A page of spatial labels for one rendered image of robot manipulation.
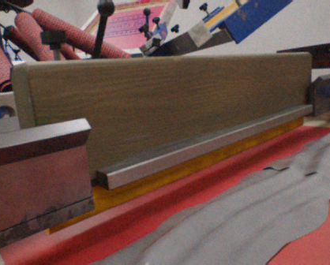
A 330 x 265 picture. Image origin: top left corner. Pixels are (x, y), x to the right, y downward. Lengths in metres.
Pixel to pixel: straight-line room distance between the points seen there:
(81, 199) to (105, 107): 0.05
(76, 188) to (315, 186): 0.16
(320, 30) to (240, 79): 2.10
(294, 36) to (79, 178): 2.33
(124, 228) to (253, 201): 0.09
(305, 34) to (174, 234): 2.29
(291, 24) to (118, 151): 2.31
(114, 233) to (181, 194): 0.07
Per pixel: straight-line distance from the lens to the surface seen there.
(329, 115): 0.51
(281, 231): 0.18
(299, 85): 0.40
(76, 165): 0.16
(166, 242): 0.16
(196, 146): 0.22
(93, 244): 0.18
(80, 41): 0.91
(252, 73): 0.30
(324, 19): 2.37
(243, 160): 0.31
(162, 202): 0.22
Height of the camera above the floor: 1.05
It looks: 12 degrees down
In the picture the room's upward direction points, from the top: 5 degrees counter-clockwise
